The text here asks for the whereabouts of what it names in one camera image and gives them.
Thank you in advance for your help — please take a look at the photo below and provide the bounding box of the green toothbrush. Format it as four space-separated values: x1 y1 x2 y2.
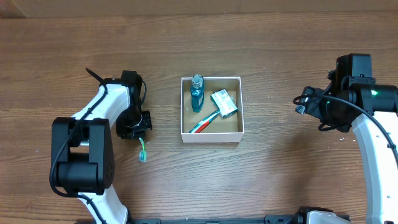
139 138 147 162

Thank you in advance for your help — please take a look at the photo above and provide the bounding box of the small toothpaste tube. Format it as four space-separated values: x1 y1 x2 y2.
189 110 220 134

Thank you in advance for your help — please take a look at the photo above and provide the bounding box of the blue Listerine mouthwash bottle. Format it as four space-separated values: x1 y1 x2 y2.
190 74 205 113

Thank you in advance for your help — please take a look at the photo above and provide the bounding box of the green soap bar package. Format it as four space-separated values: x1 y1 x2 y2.
211 89 238 119

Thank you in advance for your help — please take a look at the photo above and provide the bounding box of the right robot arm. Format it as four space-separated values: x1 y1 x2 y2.
293 54 397 223

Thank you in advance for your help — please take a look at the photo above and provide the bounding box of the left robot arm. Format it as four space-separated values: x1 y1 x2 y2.
49 70 152 223

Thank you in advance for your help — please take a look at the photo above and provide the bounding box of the pink cardboard box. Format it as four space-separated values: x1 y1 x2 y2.
180 77 244 144

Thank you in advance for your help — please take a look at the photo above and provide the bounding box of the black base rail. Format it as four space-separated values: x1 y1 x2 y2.
127 214 307 224

